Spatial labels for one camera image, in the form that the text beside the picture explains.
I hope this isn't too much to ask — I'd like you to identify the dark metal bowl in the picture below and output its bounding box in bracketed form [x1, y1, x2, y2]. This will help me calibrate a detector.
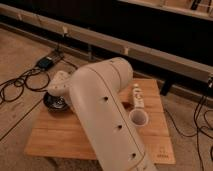
[43, 92, 69, 111]

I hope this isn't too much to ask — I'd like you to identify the white bottle lying down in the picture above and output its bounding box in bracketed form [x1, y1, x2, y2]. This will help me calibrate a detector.
[132, 84, 145, 108]

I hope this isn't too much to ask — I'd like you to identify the white cup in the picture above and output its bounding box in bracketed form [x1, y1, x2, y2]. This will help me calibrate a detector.
[129, 108, 149, 129]

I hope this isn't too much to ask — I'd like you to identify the black power adapter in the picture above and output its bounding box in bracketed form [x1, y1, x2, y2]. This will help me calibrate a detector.
[36, 57, 54, 71]

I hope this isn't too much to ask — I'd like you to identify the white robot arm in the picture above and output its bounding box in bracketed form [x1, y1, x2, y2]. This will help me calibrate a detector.
[48, 57, 157, 171]

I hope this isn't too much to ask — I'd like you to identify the long metal rail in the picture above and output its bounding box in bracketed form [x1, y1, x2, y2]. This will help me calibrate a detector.
[0, 2, 213, 82]

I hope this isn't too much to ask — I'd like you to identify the black cables right side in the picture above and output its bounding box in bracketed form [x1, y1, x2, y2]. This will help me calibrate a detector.
[163, 94, 213, 171]

